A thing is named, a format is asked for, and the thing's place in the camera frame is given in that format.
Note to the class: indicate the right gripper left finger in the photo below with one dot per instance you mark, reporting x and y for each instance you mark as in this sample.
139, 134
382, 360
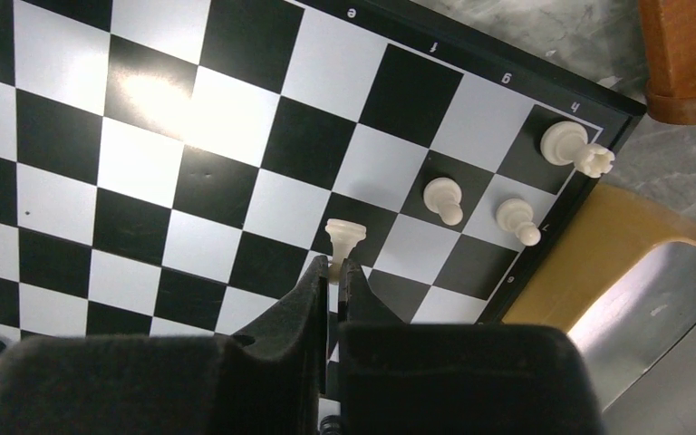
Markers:
263, 379

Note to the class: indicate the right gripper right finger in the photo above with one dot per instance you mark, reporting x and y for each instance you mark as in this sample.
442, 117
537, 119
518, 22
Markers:
398, 378

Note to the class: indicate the white piece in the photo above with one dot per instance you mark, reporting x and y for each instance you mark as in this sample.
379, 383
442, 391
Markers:
344, 236

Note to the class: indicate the white chess pawn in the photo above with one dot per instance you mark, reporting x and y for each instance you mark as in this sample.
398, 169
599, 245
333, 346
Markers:
515, 216

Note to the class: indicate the white chess rook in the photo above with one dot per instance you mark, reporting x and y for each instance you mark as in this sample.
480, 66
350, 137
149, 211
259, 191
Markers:
566, 142

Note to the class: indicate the black white chess board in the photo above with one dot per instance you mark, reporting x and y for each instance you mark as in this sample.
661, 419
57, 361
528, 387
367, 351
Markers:
168, 167

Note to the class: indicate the wooden three-tier rack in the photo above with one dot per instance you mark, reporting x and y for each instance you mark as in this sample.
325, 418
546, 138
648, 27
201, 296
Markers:
669, 37

